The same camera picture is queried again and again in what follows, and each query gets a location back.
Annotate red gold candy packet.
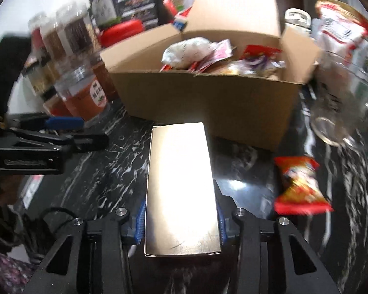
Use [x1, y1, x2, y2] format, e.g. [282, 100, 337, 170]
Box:
[240, 45, 282, 68]

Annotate orange-filled clear jar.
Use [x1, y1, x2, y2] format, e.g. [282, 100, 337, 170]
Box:
[54, 65, 108, 122]

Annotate clear glass mug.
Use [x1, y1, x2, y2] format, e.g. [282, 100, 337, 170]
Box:
[310, 52, 368, 149]

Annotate dark-label jar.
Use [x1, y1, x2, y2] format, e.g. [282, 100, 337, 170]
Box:
[89, 0, 120, 30]

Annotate red plastic container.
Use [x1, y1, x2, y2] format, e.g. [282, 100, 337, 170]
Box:
[99, 19, 144, 47]

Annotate left hand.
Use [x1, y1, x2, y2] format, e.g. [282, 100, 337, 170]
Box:
[0, 174, 24, 206]

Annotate white snack pouch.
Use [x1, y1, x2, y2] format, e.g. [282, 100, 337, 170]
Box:
[161, 37, 217, 69]

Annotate red white cashew bag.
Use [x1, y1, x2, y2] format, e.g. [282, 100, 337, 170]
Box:
[315, 0, 368, 71]

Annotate purple silver snack packet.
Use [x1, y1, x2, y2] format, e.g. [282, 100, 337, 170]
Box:
[250, 54, 286, 70]

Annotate small red snack packet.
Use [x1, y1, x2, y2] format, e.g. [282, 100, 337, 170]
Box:
[274, 156, 333, 215]

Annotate pink cone-shaped packet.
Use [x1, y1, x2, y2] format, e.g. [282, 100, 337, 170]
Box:
[195, 39, 233, 72]

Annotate brown-filled clear jar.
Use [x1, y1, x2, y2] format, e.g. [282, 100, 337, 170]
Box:
[56, 2, 101, 55]

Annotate waffle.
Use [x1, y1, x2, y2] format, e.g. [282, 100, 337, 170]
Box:
[213, 60, 256, 76]

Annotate red-filled clear jar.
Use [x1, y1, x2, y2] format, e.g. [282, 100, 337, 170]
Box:
[28, 11, 48, 51]

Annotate shiny gold box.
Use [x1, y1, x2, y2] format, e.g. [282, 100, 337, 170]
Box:
[144, 123, 221, 257]

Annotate brown cardboard box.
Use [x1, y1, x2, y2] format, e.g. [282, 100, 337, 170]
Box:
[101, 0, 322, 151]

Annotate black snack bag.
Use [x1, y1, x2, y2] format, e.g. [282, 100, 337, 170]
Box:
[113, 0, 162, 30]

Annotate white teapot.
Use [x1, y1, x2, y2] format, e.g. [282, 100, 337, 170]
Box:
[285, 8, 311, 34]

